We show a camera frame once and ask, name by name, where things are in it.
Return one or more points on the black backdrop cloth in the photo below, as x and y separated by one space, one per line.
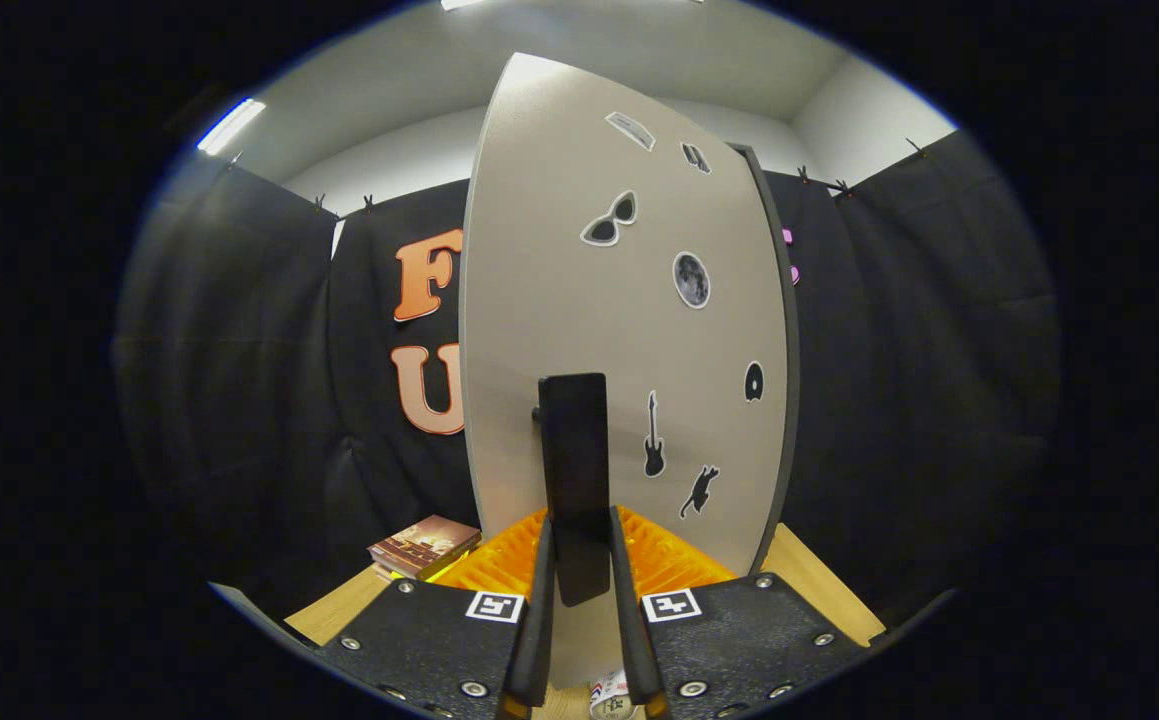
239 400

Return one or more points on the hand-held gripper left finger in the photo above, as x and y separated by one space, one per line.
531 640

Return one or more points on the small ceiling light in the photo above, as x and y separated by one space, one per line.
231 126

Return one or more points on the white canvas shoe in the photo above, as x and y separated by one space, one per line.
611 700

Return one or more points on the beige shoe cabinet door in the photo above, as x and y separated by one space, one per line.
559 250

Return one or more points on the dark grey shoe cabinet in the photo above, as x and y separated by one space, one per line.
792 330

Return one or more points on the row of black cloth clips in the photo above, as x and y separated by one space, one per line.
367 203

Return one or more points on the brown book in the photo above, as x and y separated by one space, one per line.
424 540

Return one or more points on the long ceiling light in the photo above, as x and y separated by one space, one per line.
459 4

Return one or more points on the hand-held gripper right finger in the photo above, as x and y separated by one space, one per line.
631 640

